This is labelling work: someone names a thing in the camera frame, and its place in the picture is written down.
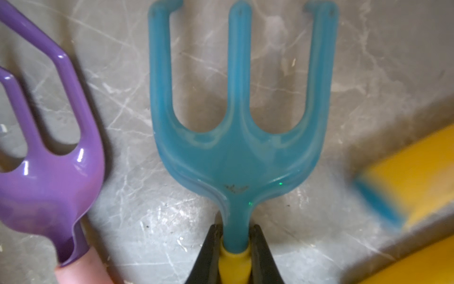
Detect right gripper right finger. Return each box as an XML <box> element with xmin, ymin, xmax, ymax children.
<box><xmin>249</xmin><ymin>224</ymin><xmax>284</xmax><ymax>284</ymax></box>

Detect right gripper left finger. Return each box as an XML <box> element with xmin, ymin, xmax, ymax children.
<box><xmin>185</xmin><ymin>224</ymin><xmax>223</xmax><ymax>284</ymax></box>

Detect teal rake yellow handle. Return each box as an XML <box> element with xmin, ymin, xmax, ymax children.
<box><xmin>148</xmin><ymin>1</ymin><xmax>338</xmax><ymax>284</ymax></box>
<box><xmin>353</xmin><ymin>125</ymin><xmax>454</xmax><ymax>228</ymax></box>

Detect purple rake pink handle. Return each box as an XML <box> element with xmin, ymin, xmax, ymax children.
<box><xmin>1</xmin><ymin>1</ymin><xmax>112</xmax><ymax>284</ymax></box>

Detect yellow plastic storage tray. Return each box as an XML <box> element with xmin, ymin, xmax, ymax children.
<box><xmin>362</xmin><ymin>236</ymin><xmax>454</xmax><ymax>284</ymax></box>

